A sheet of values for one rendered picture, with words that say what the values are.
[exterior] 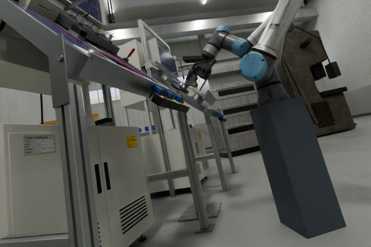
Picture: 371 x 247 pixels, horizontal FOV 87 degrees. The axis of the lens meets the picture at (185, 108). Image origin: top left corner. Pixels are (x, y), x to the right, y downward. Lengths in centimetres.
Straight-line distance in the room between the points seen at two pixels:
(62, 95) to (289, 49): 519
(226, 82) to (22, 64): 381
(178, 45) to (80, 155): 1059
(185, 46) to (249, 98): 701
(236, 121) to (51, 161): 387
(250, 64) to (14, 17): 83
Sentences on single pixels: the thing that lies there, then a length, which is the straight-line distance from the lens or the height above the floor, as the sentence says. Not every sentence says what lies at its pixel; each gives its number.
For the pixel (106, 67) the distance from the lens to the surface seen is 62.
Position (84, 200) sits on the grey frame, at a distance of 49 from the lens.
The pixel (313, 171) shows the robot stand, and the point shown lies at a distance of 101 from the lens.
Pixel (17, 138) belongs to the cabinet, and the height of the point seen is 57.
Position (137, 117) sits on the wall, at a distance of 968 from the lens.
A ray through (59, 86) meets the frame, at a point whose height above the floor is 63.
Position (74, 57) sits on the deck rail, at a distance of 58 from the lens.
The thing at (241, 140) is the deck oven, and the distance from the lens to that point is 435.
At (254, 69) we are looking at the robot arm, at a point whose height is 69.
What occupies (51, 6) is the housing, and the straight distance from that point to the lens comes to 127.
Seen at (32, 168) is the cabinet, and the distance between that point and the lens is 79.
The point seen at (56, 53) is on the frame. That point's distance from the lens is 56.
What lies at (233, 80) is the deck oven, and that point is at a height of 161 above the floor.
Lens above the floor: 45
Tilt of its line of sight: 10 degrees up
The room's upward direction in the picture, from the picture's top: 12 degrees counter-clockwise
